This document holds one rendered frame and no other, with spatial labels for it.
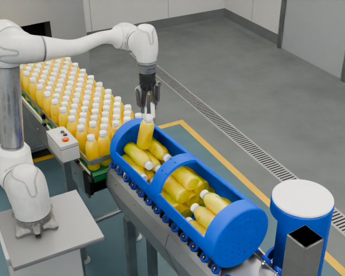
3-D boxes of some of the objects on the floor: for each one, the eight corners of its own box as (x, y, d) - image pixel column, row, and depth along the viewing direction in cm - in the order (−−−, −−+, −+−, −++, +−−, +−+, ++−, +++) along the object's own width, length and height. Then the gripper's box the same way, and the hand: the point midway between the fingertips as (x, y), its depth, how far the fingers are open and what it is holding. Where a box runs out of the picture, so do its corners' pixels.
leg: (132, 301, 315) (126, 223, 282) (127, 294, 319) (121, 217, 286) (140, 297, 317) (135, 219, 285) (136, 291, 321) (130, 213, 289)
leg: (151, 291, 321) (148, 213, 288) (147, 285, 325) (143, 208, 293) (159, 287, 324) (156, 210, 291) (155, 281, 328) (151, 204, 295)
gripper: (134, 79, 222) (137, 126, 235) (167, 70, 230) (167, 116, 242) (126, 73, 228) (129, 119, 240) (158, 64, 235) (160, 110, 248)
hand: (148, 111), depth 239 cm, fingers closed on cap, 4 cm apart
